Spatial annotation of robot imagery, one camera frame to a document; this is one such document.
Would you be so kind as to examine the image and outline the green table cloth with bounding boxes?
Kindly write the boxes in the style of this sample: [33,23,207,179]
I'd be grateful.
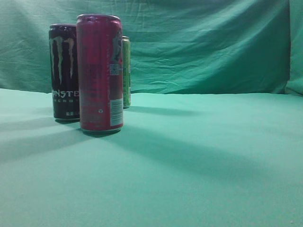
[0,89,303,227]

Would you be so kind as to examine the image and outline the green cloth backdrop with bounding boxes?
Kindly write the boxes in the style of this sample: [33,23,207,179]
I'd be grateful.
[0,0,291,94]

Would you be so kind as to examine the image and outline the light green drink can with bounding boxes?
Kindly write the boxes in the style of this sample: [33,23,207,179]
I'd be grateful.
[122,36,131,108]

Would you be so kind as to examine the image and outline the black Monster energy can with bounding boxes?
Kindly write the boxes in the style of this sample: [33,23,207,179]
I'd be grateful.
[49,24,80,122]

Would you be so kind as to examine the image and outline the pink slim drink can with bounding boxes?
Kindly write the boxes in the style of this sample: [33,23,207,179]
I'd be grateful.
[76,14,123,134]

